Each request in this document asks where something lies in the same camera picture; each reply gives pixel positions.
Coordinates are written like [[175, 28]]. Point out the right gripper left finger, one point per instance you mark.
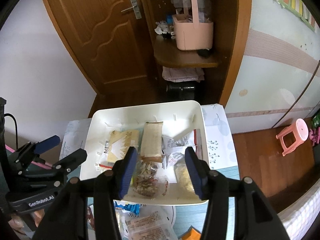
[[109, 186]]

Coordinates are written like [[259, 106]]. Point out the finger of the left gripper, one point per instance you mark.
[[62, 167], [31, 151]]

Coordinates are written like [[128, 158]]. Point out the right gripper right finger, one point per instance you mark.
[[212, 186]]

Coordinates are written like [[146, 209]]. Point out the clear packet beige biscuit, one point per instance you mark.
[[183, 178]]

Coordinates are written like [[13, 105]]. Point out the clear bag mixed nuts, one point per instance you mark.
[[149, 180]]

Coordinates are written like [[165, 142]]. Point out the long beige cracker packet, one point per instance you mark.
[[151, 146]]

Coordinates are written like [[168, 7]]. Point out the blue white snack packet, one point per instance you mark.
[[132, 208]]

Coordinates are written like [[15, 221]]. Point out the teal striped table mat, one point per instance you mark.
[[187, 216]]

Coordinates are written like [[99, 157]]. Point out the red snack packet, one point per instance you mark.
[[90, 218]]

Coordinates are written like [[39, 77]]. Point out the yellow cake packet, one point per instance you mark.
[[120, 142]]

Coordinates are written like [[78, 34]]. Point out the orange white snack packet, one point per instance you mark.
[[191, 234]]

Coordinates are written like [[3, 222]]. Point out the white crumpled snack packet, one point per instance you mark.
[[170, 145]]

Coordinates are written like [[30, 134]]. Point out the clear packet printed wafers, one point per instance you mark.
[[153, 226]]

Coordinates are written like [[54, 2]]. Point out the white plastic bin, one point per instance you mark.
[[178, 119]]

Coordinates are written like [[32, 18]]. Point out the pink plastic stool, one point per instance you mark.
[[298, 131]]

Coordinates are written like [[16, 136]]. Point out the folded cloth stack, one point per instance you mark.
[[183, 74]]

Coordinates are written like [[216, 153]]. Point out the brown wooden door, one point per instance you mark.
[[113, 50]]

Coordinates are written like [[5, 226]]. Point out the pink storage basket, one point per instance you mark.
[[192, 33]]

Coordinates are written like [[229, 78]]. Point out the white plush toy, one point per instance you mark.
[[162, 28]]

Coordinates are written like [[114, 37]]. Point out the wooden corner shelf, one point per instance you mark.
[[226, 23]]

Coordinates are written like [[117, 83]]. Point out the silver door handle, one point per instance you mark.
[[135, 8]]

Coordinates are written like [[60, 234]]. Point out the wall poster chart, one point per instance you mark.
[[299, 9]]

